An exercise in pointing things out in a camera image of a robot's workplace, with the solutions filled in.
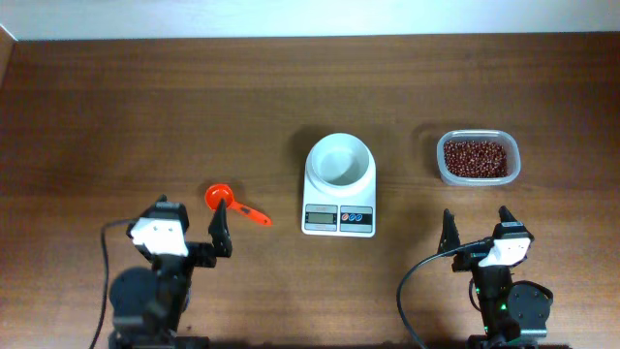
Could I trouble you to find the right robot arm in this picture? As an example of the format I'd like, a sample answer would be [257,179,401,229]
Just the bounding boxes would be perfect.
[438,206,553,349]

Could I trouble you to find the orange measuring scoop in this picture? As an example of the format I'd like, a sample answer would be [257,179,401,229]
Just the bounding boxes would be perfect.
[204,183,272,226]

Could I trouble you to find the clear plastic container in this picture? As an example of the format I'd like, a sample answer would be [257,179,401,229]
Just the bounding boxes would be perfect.
[437,129,521,187]

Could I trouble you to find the black cable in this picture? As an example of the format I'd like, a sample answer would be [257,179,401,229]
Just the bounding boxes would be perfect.
[396,238,495,349]
[87,218,140,349]

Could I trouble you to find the left black cable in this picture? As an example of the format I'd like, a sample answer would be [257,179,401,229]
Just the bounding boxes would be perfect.
[87,218,140,349]

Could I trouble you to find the white digital kitchen scale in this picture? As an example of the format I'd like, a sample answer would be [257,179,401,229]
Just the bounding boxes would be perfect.
[300,168,378,238]

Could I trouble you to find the right black cable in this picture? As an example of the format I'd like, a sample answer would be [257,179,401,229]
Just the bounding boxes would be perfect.
[396,238,495,349]

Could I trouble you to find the red beans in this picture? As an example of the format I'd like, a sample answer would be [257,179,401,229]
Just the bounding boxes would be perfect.
[443,141,508,178]

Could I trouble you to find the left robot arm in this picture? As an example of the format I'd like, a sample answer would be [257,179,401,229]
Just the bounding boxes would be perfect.
[107,196,233,348]

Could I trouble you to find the white round bowl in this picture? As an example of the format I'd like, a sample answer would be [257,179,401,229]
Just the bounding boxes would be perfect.
[305,133,376,188]

